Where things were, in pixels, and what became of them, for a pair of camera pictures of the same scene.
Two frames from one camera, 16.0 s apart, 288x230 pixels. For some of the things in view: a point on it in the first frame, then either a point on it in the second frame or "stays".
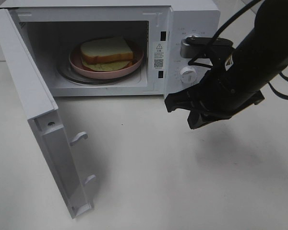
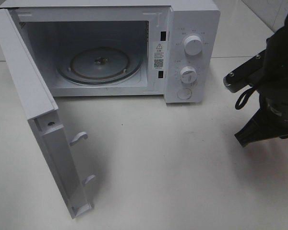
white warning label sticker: [159, 55] stays
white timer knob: [188, 74] stays
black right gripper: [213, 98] to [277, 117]
